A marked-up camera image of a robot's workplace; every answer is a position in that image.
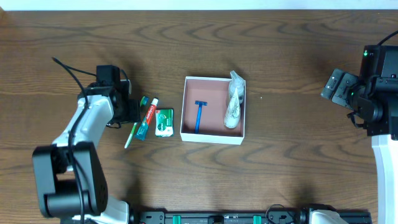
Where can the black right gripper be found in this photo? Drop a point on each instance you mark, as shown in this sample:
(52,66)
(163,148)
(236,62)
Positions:
(339,89)

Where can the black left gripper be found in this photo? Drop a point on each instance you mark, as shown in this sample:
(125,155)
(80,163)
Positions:
(131,109)

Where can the blue disposable razor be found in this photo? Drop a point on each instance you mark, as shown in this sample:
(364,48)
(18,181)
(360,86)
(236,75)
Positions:
(200,105)

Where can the clear pump bottle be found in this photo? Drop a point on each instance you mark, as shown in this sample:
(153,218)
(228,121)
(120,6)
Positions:
(237,83)

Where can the white patterned cream tube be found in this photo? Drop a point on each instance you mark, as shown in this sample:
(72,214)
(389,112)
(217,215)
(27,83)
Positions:
(233,112)

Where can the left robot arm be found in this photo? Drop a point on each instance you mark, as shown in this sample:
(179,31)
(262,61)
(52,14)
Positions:
(69,179)

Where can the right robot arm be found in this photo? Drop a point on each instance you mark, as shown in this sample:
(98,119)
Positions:
(371,97)

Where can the green white soap bar pack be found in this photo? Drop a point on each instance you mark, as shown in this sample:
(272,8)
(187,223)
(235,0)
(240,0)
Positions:
(164,123)

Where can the green white toothbrush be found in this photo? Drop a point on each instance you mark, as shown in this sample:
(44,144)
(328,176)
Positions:
(143,102)

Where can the red teal toothpaste tube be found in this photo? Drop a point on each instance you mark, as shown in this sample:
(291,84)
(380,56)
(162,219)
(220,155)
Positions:
(142,131)

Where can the white square cardboard box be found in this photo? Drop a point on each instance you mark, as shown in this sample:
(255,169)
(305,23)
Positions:
(214,91)

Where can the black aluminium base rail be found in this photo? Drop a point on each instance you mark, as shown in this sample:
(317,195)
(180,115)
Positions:
(312,213)

